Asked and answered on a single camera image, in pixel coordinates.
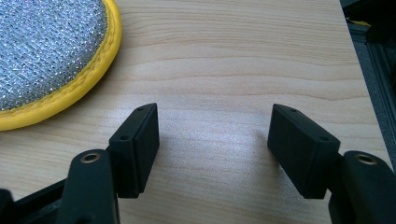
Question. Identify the dark metal frame rail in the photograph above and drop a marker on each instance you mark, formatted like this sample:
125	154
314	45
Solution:
378	71

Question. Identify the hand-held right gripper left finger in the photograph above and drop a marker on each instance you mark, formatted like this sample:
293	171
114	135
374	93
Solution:
134	155

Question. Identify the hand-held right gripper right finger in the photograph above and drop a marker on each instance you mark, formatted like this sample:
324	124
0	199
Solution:
302	155

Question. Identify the round silver yellow-rimmed scouring pad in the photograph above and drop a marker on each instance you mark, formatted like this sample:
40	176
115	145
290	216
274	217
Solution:
43	56

